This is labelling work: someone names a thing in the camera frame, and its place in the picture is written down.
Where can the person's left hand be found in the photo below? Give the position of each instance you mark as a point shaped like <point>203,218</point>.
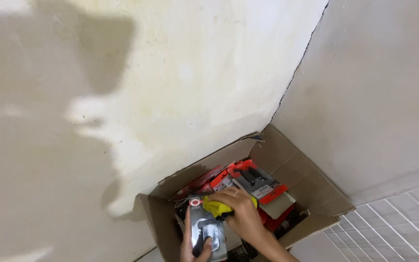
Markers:
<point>187,247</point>

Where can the person's right hand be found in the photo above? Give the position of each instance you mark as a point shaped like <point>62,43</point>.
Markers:
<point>246,218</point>

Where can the person's right fingers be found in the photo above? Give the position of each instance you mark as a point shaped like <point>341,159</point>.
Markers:
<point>229,198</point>

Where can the yellow cleaning cloth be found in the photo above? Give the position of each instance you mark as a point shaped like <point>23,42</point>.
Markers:
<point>217,207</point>

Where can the silver blister pack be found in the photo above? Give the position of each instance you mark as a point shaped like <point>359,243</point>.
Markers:
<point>206,225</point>

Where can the red packet with white label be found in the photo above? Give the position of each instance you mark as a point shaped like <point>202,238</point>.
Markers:
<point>221,180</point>

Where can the red packet with black tool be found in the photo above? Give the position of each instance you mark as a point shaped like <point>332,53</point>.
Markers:
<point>256,182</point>

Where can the heap of red packets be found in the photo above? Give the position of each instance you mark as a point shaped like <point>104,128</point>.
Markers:
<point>198,183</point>

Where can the brown cardboard box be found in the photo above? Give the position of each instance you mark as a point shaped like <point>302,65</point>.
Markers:
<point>304,189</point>

